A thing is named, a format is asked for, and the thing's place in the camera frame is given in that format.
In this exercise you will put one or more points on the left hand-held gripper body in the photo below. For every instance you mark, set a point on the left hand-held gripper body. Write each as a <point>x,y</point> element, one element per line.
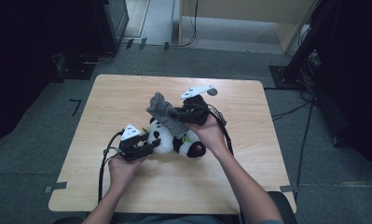
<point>130,147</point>

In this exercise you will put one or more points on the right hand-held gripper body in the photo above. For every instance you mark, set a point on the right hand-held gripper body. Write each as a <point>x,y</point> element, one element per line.
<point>196,110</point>

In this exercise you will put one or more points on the panda plush toy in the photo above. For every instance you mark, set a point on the panda plush toy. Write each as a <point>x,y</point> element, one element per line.
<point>165,143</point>

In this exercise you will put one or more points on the grey fuzzy cloth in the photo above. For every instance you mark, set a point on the grey fuzzy cloth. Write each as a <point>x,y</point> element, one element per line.
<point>163,109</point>

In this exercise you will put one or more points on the person's left hand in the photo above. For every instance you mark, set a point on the person's left hand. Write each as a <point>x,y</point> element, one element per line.
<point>123,171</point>

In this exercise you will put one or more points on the person's right hand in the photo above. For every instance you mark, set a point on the person's right hand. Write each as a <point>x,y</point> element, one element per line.
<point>211,135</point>

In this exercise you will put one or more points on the person's lap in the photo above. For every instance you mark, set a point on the person's lap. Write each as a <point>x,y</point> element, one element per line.
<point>174,220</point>

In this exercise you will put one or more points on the grey floor tape strip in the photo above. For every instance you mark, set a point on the grey floor tape strip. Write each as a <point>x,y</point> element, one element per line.
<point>288,188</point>
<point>56,187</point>

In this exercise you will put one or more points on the black metal stand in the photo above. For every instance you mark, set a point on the black metal stand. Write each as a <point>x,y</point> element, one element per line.
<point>280,77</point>

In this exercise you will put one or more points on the black chair armrest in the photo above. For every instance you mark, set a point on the black chair armrest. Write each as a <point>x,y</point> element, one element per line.
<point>283,202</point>
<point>68,221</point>

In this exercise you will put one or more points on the black cabinet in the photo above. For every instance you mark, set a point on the black cabinet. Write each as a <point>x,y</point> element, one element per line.
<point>112,25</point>

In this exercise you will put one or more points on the light wooden cabinet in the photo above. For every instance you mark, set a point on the light wooden cabinet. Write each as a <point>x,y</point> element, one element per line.
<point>236,6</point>

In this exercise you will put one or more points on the black floor base plate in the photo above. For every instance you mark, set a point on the black floor base plate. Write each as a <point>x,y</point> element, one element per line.
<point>78,71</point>

